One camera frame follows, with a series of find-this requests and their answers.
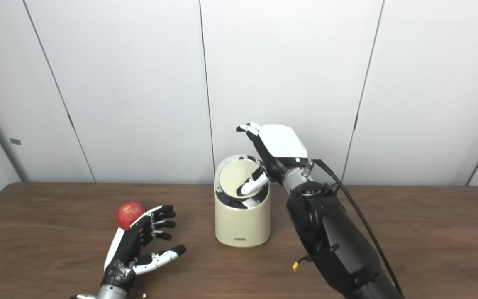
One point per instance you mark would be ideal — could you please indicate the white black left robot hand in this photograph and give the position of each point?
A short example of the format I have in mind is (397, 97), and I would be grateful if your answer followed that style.
(125, 253)

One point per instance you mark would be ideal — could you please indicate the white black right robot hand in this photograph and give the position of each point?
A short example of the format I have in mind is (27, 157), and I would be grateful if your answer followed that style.
(282, 141)

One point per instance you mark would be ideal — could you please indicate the red apple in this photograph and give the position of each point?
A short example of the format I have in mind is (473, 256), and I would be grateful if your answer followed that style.
(129, 214)

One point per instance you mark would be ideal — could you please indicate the cream round bin lid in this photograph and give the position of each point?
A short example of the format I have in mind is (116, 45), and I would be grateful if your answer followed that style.
(235, 176)

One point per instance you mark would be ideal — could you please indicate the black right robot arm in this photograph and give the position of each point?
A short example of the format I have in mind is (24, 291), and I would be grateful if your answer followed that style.
(334, 241)

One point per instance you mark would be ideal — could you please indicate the cream-colored bin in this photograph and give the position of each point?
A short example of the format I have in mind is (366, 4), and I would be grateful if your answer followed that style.
(241, 226)

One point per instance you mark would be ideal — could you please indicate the grey wall sticker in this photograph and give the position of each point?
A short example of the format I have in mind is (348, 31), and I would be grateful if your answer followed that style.
(15, 141)

